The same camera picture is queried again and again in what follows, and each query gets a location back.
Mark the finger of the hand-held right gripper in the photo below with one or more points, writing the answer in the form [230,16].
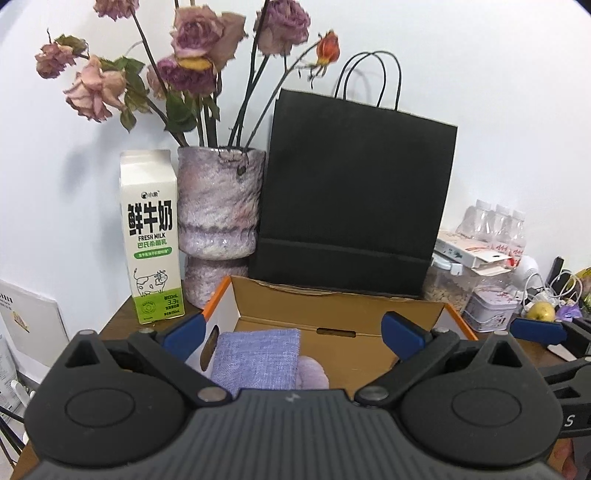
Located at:
[538,330]
[570,369]

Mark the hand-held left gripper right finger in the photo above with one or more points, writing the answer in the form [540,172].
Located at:
[401,339]

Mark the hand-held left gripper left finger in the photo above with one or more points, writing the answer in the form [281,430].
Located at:
[184,333]

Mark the red cardboard box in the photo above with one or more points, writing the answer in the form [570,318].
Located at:
[341,314]

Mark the purple fluffy towel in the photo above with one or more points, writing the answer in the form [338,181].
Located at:
[313,374]

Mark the yellow pear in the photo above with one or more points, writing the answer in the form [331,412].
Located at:
[541,312]

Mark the purple plastic bag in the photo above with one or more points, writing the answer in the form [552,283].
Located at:
[569,314]

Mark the white tin box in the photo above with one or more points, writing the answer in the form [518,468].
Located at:
[491,307]

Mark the white round device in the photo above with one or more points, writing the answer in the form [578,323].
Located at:
[526,272]

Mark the black power adapter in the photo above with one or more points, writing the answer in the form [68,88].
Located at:
[557,272]

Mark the clear container with seeds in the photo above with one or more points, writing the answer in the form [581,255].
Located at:
[445,288]

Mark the white green milk carton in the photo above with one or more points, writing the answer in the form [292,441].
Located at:
[150,240]

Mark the white flat carton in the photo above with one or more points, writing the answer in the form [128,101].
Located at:
[471,251]

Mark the purple marbled vase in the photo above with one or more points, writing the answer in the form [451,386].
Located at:
[217,207]

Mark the black paper bag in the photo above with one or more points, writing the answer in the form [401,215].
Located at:
[355,198]

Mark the white printed board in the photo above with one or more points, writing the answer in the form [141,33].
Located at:
[32,318]

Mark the dried rose bouquet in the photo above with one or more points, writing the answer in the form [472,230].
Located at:
[198,50]

